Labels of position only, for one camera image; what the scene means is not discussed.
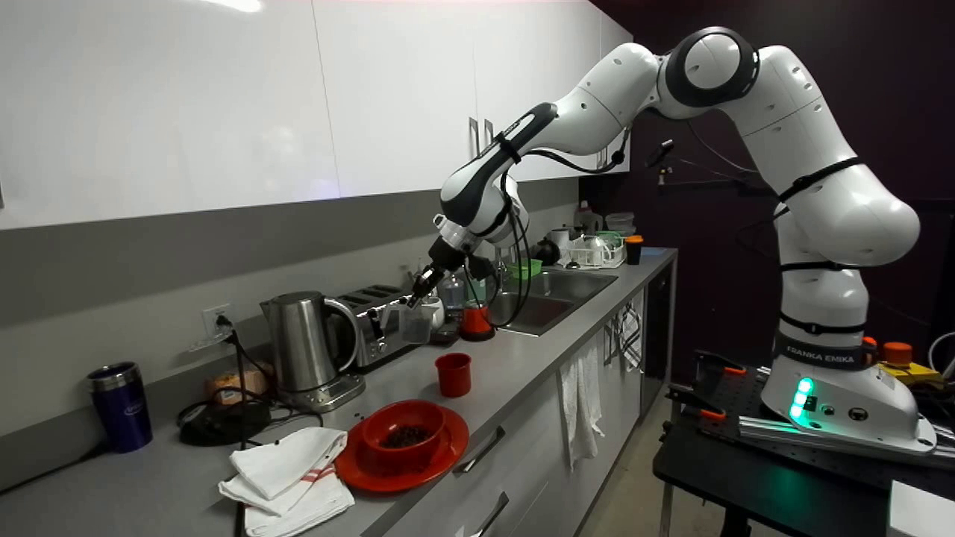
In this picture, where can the stainless steel sink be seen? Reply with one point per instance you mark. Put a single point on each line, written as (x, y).
(570, 288)

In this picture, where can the silver electric kettle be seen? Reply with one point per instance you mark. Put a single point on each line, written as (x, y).
(300, 348)

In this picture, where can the clear plastic jar coffee beans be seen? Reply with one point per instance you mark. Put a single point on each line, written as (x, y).
(454, 296)

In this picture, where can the white cloth red stripe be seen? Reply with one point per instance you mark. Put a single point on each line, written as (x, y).
(284, 478)

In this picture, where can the white wall outlet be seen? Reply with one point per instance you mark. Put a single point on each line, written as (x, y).
(215, 321)

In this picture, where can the red canister silver lid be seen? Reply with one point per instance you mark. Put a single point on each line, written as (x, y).
(476, 324)

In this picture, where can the checkered hanging towel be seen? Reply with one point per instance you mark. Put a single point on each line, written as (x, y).
(630, 338)

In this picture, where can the red cup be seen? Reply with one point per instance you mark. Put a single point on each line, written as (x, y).
(454, 376)

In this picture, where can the grey base cabinets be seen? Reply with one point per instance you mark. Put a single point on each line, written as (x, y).
(537, 448)

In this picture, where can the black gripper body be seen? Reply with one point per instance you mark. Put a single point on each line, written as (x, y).
(451, 259)

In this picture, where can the white hanging towel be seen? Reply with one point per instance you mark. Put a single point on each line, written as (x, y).
(582, 406)

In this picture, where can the silver four-slot toaster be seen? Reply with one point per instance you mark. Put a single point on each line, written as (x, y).
(384, 330)

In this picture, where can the red bowl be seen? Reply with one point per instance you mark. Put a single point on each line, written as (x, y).
(400, 438)

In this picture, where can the white cabinet door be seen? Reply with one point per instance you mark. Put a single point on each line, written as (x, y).
(397, 91)
(160, 100)
(555, 60)

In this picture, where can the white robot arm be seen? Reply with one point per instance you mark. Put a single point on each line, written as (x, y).
(837, 220)

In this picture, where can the orange food packet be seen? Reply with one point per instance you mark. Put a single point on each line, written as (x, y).
(242, 382)

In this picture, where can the red plate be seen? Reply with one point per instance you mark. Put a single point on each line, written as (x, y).
(397, 478)

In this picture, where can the red yellow emergency stop button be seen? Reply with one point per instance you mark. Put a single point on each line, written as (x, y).
(900, 359)

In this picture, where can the black robot table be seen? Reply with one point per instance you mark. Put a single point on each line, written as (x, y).
(776, 478)

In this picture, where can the dark jar orange lid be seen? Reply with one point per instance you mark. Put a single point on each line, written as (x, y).
(634, 251)

